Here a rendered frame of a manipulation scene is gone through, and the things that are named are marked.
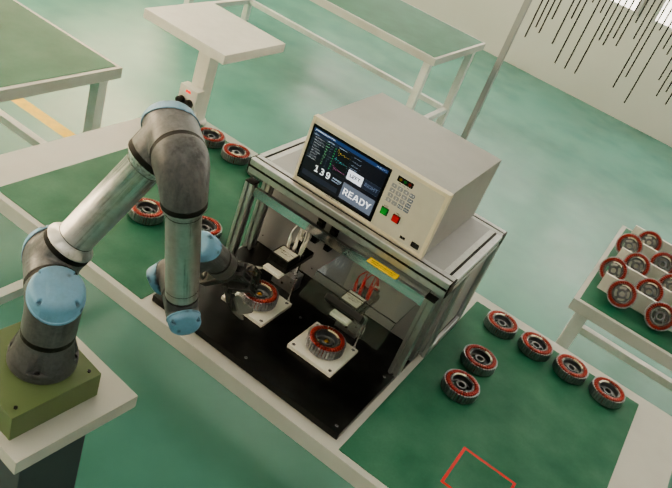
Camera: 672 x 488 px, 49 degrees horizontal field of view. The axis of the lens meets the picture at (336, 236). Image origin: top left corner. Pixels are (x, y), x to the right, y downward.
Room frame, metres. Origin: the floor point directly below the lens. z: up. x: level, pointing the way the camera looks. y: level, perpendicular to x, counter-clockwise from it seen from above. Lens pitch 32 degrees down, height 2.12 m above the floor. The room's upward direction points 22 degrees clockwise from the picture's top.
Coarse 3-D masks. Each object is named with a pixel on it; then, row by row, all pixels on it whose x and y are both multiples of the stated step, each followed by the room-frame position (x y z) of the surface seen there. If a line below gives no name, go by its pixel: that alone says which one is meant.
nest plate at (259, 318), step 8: (224, 296) 1.65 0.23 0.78; (280, 296) 1.75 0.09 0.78; (280, 304) 1.72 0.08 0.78; (288, 304) 1.73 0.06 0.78; (256, 312) 1.64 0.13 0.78; (264, 312) 1.65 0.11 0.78; (272, 312) 1.67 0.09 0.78; (280, 312) 1.68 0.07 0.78; (256, 320) 1.61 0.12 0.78; (264, 320) 1.62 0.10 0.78
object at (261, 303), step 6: (264, 282) 1.74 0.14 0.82; (258, 288) 1.72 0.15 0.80; (264, 288) 1.73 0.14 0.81; (270, 288) 1.72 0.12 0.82; (240, 294) 1.67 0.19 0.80; (264, 294) 1.70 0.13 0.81; (270, 294) 1.70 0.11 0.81; (276, 294) 1.70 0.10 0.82; (246, 300) 1.65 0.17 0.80; (252, 300) 1.64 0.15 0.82; (258, 300) 1.65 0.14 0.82; (264, 300) 1.66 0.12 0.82; (270, 300) 1.67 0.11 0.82; (276, 300) 1.68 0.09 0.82; (252, 306) 1.64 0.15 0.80; (258, 306) 1.65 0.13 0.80; (264, 306) 1.65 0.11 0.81; (270, 306) 1.67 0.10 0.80
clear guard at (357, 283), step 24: (336, 264) 1.59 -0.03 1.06; (360, 264) 1.64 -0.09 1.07; (384, 264) 1.68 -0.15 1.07; (312, 288) 1.50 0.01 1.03; (336, 288) 1.51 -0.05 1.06; (360, 288) 1.53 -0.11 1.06; (384, 288) 1.57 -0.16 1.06; (408, 288) 1.61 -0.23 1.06; (336, 312) 1.46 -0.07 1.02; (360, 312) 1.46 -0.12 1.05; (384, 312) 1.48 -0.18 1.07; (360, 336) 1.42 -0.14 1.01; (384, 336) 1.43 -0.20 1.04
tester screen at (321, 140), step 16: (320, 144) 1.83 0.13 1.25; (336, 144) 1.81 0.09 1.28; (304, 160) 1.84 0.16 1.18; (320, 160) 1.82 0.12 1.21; (336, 160) 1.81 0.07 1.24; (352, 160) 1.79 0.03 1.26; (368, 160) 1.78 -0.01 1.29; (304, 176) 1.83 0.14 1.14; (320, 176) 1.82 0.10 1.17; (336, 176) 1.80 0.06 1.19; (368, 176) 1.77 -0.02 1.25; (384, 176) 1.76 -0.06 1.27; (336, 192) 1.80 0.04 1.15; (368, 192) 1.76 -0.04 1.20
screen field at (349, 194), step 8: (344, 184) 1.79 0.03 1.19; (344, 192) 1.79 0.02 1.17; (352, 192) 1.78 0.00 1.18; (360, 192) 1.77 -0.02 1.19; (344, 200) 1.78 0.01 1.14; (352, 200) 1.78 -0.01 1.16; (360, 200) 1.77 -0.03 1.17; (368, 200) 1.76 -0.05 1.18; (360, 208) 1.77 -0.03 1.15; (368, 208) 1.76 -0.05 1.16
